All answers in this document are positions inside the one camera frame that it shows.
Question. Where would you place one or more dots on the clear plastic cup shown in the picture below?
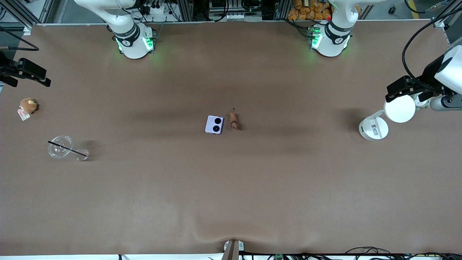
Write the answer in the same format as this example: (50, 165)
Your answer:
(59, 151)

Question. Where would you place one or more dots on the brown lion statue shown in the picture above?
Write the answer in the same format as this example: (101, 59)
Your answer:
(234, 118)

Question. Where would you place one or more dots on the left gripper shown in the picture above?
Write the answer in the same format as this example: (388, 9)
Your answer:
(429, 74)

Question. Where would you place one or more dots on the lilac flip phone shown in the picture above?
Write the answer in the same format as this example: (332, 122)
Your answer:
(210, 126)

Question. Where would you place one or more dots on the pile of orange bread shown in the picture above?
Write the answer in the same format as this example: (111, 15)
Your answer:
(306, 12)

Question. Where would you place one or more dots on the white power strip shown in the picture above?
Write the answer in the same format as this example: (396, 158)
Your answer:
(155, 10)

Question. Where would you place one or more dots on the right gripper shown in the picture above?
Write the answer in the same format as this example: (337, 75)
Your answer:
(8, 68)

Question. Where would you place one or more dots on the white round desk lamp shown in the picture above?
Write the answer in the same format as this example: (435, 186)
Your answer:
(400, 108)

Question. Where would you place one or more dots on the black drinking straw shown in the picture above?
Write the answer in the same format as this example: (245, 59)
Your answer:
(68, 149)

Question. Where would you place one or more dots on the white connector strip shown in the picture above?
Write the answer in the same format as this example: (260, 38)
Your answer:
(238, 16)

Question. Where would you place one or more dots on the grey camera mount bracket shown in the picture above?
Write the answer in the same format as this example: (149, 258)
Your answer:
(232, 249)

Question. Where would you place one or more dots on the aluminium frame profile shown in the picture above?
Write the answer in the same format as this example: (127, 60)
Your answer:
(20, 16)
(445, 16)

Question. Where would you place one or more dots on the brown plush toy with tag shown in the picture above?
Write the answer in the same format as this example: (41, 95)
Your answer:
(28, 105)

